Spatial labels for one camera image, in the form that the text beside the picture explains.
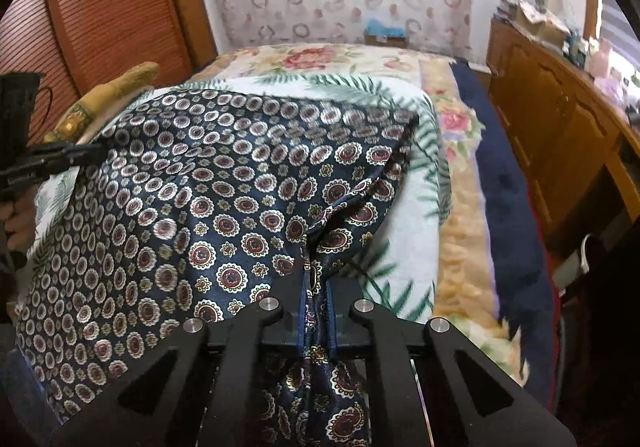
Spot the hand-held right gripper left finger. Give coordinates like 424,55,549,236
50,272,308,447

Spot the person's left hand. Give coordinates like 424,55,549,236
0,199,39,254

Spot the cardboard box with blue netting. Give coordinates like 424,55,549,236
364,19,409,46

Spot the folded patterned cloth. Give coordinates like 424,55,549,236
495,0,521,24

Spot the wooden slatted door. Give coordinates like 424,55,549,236
0,0,217,148

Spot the striped window blind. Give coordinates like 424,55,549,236
600,0,640,78

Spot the open cardboard box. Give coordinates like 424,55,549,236
515,0,571,44

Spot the wooden cabinet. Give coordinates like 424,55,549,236
487,17,640,255

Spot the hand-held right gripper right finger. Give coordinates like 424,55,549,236
325,277,578,447

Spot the navy patterned satin shirt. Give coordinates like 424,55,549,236
15,89,421,447

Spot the floral bed blanket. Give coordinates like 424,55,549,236
15,44,558,388

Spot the yellow patterned cushion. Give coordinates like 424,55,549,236
45,62,161,144

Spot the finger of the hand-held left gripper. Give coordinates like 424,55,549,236
30,142,108,178

